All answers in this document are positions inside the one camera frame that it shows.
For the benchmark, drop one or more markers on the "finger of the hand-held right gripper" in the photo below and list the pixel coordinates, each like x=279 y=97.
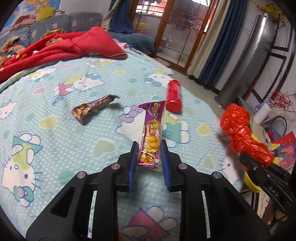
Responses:
x=252 y=166

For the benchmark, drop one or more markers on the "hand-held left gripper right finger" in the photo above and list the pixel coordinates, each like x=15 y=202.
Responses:
x=164 y=168

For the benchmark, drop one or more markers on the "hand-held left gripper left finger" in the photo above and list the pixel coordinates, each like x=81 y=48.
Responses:
x=133 y=168

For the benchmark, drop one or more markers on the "red plastic bag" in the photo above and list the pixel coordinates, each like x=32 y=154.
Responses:
x=240 y=134

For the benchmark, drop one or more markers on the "purple snack packet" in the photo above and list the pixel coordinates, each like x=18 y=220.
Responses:
x=152 y=132

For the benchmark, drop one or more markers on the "colourful picture book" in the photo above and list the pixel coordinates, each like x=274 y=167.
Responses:
x=285 y=150

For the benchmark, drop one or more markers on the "white and purple box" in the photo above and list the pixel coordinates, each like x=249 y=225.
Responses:
x=263 y=112

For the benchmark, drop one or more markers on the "cartoon cat printed blanket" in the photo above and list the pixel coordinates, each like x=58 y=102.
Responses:
x=69 y=143

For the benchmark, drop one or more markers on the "brown snack packet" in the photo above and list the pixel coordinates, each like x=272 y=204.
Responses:
x=92 y=110

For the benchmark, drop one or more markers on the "red plastic cylinder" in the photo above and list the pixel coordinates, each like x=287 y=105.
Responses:
x=174 y=97

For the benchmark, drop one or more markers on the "red berry branches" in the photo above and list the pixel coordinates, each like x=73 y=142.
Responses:
x=281 y=98

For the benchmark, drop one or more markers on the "silver standing air conditioner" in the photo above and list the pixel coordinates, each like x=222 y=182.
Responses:
x=249 y=60

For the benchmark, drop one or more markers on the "blue fluffy blanket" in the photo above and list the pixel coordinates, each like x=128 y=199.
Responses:
x=136 y=41

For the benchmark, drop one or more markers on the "blue curtain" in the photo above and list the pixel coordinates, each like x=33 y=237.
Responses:
x=122 y=16
x=219 y=44

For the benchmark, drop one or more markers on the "wooden glass door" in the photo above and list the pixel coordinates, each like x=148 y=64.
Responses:
x=175 y=34

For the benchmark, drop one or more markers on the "beige curtain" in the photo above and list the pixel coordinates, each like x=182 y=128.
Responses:
x=208 y=39

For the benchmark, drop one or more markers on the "red blanket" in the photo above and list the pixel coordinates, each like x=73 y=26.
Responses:
x=69 y=46

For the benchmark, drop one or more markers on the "yellow cardboard box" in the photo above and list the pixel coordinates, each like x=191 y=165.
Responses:
x=141 y=28

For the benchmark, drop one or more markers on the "gold snack packet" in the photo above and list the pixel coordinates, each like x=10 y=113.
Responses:
x=53 y=32

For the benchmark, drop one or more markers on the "yellow artificial flowers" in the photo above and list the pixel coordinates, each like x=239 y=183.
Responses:
x=269 y=10

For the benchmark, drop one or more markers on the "grey heart pattern sofa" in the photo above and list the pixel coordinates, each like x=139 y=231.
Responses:
x=69 y=22

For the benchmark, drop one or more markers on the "colourful clothes pile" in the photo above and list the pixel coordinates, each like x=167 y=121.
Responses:
x=10 y=46

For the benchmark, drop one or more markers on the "yellow cloth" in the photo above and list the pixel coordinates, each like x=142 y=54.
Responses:
x=45 y=13

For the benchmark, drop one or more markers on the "pink clothes pile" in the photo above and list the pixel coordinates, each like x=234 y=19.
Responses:
x=23 y=20

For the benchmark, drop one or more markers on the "country map poster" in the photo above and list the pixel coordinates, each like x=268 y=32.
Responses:
x=39 y=4

